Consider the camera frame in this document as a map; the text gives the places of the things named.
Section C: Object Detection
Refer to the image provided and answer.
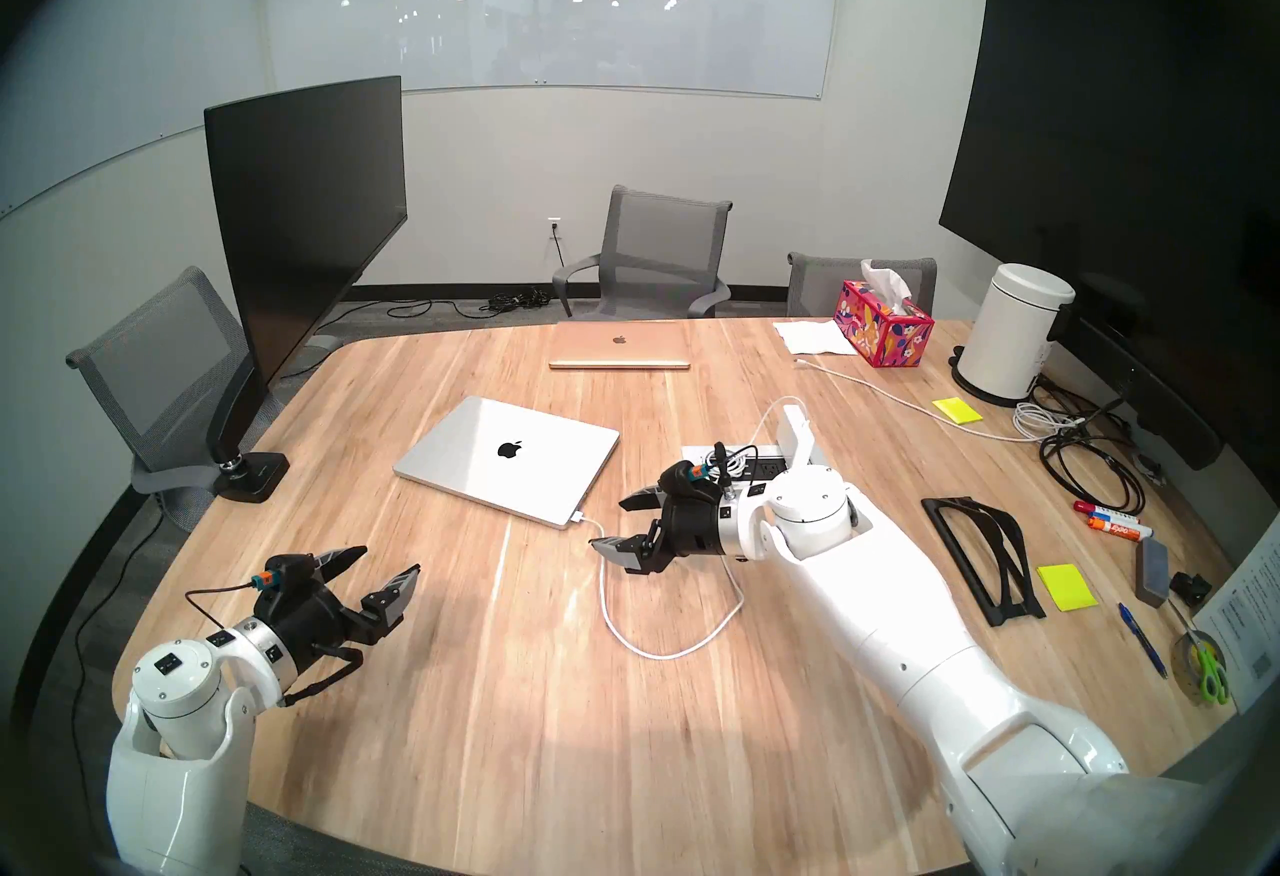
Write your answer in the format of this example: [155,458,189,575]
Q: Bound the grey mesh office chair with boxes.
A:
[786,252,939,320]

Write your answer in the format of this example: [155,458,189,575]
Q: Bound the white printed paper sheet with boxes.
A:
[1190,514,1280,715]

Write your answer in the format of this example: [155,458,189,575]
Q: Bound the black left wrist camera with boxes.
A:
[250,556,316,597]

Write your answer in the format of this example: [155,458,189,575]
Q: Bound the colourful floral tissue box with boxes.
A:
[833,260,936,370]

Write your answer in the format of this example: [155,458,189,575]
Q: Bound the black floor cable bundle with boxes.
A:
[385,287,557,321]

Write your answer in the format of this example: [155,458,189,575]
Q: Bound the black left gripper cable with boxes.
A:
[185,579,366,710]

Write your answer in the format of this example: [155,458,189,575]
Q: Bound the silver table power outlet box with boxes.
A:
[688,442,836,487]

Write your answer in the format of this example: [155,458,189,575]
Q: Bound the white cylindrical trash can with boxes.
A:
[950,263,1077,409]

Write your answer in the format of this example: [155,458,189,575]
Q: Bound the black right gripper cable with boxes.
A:
[700,441,749,487]

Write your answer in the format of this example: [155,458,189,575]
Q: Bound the large black wall television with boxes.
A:
[938,0,1280,445]

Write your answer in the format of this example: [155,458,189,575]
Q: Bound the long white cable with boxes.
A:
[795,358,1086,443]

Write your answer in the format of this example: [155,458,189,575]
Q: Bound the black video bar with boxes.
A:
[1060,279,1226,475]

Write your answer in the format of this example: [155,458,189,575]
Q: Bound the white charging cable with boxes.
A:
[572,399,801,661]

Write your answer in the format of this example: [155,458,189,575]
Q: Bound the silver MacBook laptop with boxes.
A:
[393,396,621,530]

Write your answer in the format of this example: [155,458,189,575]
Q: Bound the white paper napkin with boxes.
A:
[773,320,861,357]

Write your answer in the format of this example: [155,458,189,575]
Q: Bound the grey mesh chair without armrests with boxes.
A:
[65,266,261,535]

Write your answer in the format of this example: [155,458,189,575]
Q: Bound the grey mesh chair with armrests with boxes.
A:
[553,185,734,322]

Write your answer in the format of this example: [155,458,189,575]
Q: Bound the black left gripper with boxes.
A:
[260,544,421,677]

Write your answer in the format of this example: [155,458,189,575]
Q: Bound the gold MacBook laptop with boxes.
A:
[548,321,692,372]

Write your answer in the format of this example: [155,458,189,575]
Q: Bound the white power adapter brick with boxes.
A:
[778,404,817,470]

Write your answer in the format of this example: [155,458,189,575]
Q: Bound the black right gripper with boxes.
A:
[590,482,725,577]

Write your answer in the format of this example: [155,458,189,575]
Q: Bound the thin black floor cable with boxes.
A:
[70,509,166,695]

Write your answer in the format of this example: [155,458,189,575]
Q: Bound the black curved desk monitor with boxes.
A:
[204,76,409,385]

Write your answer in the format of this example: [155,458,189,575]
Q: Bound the black coiled cable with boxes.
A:
[1038,384,1148,517]

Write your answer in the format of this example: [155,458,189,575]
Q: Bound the clear tape roll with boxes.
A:
[1170,632,1226,700]

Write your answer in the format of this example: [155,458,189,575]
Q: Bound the blue pen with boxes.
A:
[1118,602,1169,680]

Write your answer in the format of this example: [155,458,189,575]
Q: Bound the green handled scissors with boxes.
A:
[1172,604,1233,707]

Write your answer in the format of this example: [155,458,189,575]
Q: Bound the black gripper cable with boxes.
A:
[185,579,366,710]
[700,441,749,487]

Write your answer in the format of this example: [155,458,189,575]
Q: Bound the grey whiteboard eraser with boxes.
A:
[1133,539,1173,609]

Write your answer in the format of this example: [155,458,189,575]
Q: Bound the black laptop stand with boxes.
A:
[920,496,1048,628]

